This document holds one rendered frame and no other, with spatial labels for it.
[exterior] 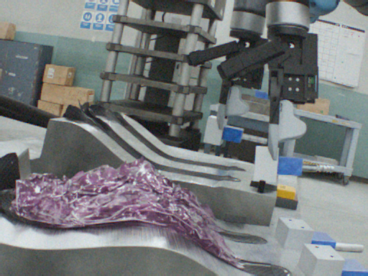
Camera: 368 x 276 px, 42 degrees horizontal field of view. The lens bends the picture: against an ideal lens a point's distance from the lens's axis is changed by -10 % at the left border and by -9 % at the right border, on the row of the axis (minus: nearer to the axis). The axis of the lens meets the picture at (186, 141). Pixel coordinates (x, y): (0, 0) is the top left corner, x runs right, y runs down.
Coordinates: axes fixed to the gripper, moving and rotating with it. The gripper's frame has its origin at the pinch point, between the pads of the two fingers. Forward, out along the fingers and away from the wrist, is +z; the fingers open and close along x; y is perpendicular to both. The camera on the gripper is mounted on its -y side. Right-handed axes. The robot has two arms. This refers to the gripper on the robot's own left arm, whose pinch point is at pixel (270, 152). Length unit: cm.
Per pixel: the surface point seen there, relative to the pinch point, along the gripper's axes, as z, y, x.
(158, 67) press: -103, -142, 506
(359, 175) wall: 10, 131, 655
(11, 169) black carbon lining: 4.8, -29.3, -29.0
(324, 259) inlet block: 11.6, 7.2, -29.3
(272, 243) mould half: 11.8, 1.5, -17.8
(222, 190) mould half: 6.1, -6.6, -6.4
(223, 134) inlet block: -3.8, -10.4, 26.5
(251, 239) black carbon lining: 11.7, -1.3, -16.9
